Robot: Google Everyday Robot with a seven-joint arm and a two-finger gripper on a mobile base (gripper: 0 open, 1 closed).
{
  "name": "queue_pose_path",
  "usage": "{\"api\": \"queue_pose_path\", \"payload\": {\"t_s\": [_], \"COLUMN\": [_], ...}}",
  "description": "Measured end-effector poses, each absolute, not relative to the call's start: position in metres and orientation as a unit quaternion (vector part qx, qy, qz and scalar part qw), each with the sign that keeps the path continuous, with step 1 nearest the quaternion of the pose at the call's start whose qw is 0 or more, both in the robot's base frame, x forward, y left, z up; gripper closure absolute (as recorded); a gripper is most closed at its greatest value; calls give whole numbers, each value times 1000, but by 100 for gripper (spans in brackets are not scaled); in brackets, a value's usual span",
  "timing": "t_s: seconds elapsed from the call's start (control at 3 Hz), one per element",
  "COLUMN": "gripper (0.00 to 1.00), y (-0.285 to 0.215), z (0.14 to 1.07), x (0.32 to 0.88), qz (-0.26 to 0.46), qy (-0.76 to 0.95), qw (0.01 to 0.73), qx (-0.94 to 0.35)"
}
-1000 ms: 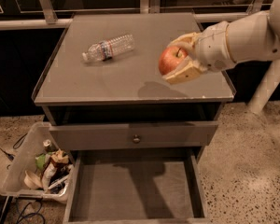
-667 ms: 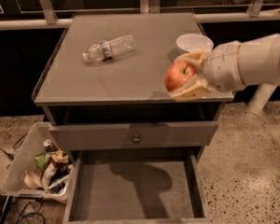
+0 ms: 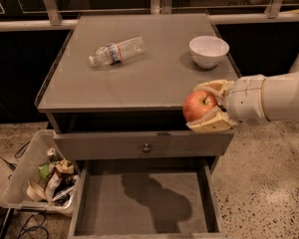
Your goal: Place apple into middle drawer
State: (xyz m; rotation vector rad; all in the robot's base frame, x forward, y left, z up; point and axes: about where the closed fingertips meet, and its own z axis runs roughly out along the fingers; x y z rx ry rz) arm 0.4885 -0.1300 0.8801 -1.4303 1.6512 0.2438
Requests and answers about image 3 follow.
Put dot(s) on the grey top drawer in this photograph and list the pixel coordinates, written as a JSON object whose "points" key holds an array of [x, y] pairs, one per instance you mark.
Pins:
{"points": [[127, 145]]}

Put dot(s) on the metal can in bin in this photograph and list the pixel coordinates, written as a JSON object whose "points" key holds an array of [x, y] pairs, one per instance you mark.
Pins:
{"points": [[52, 154]]}

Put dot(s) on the white cup in bin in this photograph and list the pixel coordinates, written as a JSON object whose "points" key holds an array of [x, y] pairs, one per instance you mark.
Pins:
{"points": [[35, 191]]}

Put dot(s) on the red apple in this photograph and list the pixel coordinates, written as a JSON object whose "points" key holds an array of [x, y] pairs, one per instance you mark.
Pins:
{"points": [[198, 104]]}

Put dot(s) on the open grey middle drawer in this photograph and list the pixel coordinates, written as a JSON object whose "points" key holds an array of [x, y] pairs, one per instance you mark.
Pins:
{"points": [[161, 198]]}

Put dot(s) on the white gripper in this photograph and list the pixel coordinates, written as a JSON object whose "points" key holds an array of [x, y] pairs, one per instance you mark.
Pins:
{"points": [[246, 99]]}

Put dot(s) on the green bag in bin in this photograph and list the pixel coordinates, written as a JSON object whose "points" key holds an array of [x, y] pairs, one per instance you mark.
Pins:
{"points": [[45, 170]]}

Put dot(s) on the clear plastic storage bin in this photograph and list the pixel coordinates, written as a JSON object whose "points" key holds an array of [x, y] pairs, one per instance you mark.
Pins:
{"points": [[18, 194]]}

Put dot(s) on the brown white snack bag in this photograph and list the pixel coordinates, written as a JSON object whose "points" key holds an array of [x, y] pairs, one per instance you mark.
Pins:
{"points": [[60, 173]]}

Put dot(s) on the metal railing frame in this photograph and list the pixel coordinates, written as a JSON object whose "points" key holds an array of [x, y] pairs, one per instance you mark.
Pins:
{"points": [[17, 13]]}

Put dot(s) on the round metal drawer knob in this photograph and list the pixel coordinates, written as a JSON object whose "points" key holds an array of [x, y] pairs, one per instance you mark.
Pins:
{"points": [[146, 148]]}

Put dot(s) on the grey drawer cabinet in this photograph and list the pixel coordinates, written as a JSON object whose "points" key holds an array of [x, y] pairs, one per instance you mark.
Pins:
{"points": [[143, 93]]}

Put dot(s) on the white ceramic bowl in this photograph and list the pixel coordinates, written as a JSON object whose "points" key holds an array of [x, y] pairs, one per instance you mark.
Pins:
{"points": [[208, 51]]}

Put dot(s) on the clear plastic water bottle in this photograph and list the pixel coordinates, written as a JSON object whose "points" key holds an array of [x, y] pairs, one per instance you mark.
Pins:
{"points": [[116, 52]]}

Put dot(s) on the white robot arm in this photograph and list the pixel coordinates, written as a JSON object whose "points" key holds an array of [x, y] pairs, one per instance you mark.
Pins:
{"points": [[280, 95]]}

